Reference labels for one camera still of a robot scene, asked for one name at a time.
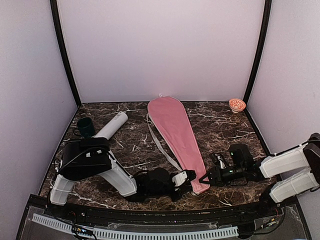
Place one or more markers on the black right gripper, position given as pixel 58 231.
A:
pixel 216 177

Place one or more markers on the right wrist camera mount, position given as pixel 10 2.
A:
pixel 219 161

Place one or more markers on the black corner post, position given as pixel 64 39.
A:
pixel 63 52
pixel 259 50

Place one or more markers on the orange patterned small bowl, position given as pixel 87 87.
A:
pixel 237 105

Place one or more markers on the black front table rail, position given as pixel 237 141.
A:
pixel 90 216

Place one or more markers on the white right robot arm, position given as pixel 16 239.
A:
pixel 305 157

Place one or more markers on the white shuttlecock tube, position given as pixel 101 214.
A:
pixel 112 126

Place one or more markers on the pink racket cover bag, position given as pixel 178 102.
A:
pixel 170 118

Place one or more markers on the dark green mug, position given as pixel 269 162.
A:
pixel 84 128

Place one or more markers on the grey slotted cable duct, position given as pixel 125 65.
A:
pixel 107 234

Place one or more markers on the right black corner post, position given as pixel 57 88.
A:
pixel 259 50

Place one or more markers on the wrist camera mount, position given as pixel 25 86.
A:
pixel 184 177
pixel 219 161

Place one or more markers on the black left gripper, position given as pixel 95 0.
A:
pixel 182 191

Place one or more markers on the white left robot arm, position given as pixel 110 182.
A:
pixel 87 157

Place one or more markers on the left black corner post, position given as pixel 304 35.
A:
pixel 63 52

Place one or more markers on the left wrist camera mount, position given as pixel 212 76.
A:
pixel 184 177

